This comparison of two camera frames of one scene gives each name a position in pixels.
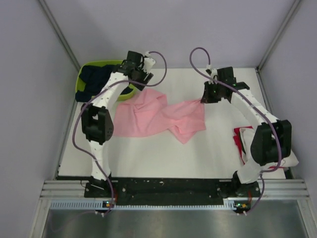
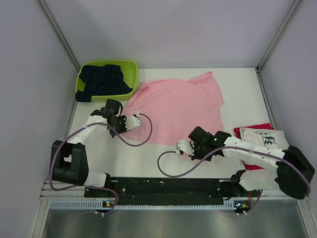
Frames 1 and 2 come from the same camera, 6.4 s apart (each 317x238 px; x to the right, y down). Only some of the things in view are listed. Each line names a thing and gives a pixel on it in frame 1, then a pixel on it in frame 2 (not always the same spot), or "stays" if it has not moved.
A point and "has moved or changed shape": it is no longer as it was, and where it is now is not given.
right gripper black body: x=213 y=92 -> x=200 y=151
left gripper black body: x=142 y=76 -> x=119 y=125
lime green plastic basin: x=98 y=62 stays
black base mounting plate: x=171 y=191 stays
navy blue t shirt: x=94 y=78 stays
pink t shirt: x=147 y=113 has moved or changed shape
